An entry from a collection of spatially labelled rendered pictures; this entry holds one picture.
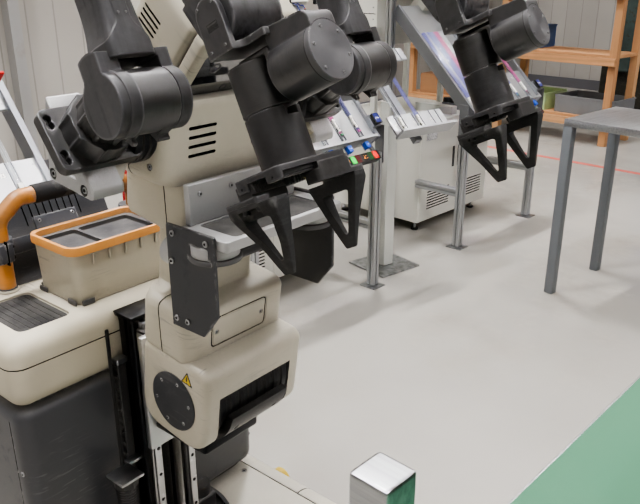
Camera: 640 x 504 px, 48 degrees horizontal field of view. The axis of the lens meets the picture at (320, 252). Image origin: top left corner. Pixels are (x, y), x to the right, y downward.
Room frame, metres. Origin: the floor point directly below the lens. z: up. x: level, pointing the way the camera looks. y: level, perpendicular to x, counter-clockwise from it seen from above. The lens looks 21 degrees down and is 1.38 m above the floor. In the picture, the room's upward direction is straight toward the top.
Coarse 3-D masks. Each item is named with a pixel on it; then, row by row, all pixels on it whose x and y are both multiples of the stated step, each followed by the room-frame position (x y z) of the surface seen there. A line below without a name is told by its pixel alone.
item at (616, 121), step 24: (576, 120) 3.03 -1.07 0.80; (600, 120) 3.02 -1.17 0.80; (624, 120) 3.02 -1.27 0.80; (600, 192) 3.34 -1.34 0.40; (600, 216) 3.32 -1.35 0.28; (552, 240) 3.05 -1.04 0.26; (600, 240) 3.31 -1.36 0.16; (552, 264) 3.04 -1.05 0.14; (600, 264) 3.33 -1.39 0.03; (552, 288) 3.04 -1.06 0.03
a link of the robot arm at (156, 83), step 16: (144, 80) 0.84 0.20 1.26; (160, 80) 0.85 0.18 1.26; (144, 96) 0.82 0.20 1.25; (160, 96) 0.84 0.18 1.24; (176, 96) 0.86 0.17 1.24; (144, 112) 0.82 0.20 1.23; (160, 112) 0.84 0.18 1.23; (176, 112) 0.86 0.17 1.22; (144, 128) 0.83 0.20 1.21; (160, 128) 0.85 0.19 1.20
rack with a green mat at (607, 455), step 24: (624, 408) 0.65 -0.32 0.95; (600, 432) 0.61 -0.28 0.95; (624, 432) 0.61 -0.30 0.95; (384, 456) 0.37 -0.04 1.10; (576, 456) 0.57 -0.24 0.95; (600, 456) 0.57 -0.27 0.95; (624, 456) 0.57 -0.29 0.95; (360, 480) 0.35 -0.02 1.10; (384, 480) 0.35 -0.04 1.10; (408, 480) 0.35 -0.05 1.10; (552, 480) 0.54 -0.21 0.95; (576, 480) 0.54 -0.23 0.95; (600, 480) 0.54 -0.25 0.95; (624, 480) 0.54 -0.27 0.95
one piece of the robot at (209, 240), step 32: (192, 192) 0.98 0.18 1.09; (224, 192) 1.02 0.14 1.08; (192, 224) 0.98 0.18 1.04; (224, 224) 0.99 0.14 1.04; (320, 224) 1.08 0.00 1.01; (160, 256) 1.00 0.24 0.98; (192, 256) 0.94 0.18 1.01; (224, 256) 0.93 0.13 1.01; (320, 256) 1.12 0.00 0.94; (192, 288) 0.95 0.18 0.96; (192, 320) 0.95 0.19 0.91
